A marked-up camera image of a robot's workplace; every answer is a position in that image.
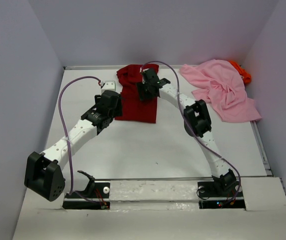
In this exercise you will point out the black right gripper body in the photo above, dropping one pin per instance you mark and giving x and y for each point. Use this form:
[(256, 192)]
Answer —
[(143, 86)]

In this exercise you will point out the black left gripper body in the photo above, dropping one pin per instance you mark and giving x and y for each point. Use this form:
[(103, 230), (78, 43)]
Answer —
[(117, 111)]

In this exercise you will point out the dark red t shirt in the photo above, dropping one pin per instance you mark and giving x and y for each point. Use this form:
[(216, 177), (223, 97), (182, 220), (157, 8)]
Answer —
[(133, 109)]

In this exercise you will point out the pink t shirt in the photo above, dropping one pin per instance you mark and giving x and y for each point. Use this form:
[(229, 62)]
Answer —
[(220, 85)]

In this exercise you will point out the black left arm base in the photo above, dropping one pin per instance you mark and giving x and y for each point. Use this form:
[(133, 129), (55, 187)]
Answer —
[(96, 198)]

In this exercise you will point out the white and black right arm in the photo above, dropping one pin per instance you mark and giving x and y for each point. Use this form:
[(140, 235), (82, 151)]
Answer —
[(197, 123)]

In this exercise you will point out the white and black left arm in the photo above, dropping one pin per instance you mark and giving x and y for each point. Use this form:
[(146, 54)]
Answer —
[(43, 173)]

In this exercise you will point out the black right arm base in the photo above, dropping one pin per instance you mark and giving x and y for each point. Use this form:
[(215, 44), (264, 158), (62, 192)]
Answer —
[(209, 198)]

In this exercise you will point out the orange cloth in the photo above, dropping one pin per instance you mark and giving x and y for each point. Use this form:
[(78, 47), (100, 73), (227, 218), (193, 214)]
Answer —
[(246, 77)]

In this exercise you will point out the white cardboard front cover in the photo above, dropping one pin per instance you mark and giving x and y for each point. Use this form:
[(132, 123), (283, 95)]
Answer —
[(159, 210)]

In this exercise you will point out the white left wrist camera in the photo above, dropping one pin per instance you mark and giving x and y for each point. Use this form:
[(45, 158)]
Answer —
[(108, 86)]

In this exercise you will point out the white back table rail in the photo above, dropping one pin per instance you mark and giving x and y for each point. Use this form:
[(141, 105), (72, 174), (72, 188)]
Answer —
[(110, 67)]

